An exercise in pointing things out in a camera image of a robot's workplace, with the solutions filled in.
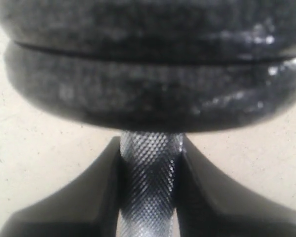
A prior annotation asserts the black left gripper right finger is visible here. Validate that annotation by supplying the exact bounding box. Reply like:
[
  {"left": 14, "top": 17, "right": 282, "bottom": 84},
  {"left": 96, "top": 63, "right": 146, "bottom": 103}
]
[{"left": 176, "top": 137, "right": 296, "bottom": 237}]

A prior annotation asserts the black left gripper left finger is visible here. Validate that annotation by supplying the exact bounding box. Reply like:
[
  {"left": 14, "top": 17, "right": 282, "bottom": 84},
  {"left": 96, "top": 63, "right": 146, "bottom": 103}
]
[{"left": 0, "top": 136, "right": 120, "bottom": 237}]

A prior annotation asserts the chrome dumbbell bar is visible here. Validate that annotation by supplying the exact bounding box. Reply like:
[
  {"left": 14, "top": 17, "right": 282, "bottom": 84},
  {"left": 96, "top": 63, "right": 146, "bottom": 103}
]
[{"left": 120, "top": 131, "right": 184, "bottom": 237}]

